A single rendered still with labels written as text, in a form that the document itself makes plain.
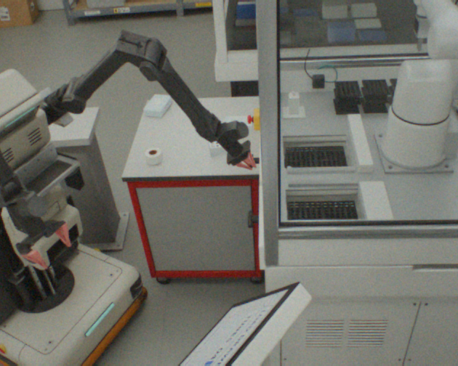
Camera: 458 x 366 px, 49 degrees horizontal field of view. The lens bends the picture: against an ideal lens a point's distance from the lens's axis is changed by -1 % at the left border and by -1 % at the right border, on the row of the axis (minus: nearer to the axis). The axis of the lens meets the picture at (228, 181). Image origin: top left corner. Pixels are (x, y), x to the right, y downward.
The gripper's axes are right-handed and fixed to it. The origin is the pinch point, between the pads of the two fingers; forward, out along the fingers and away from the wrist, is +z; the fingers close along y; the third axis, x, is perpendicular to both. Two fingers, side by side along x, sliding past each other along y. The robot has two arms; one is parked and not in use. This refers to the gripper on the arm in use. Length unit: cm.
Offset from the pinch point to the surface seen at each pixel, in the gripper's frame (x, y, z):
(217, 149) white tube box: 26.9, -19.6, 0.5
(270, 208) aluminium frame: -51, 20, -19
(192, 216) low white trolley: 15, -46, 15
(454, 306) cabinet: -52, 41, 49
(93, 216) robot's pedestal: 46, -112, 4
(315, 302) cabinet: -51, 8, 22
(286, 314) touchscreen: -85, 24, -20
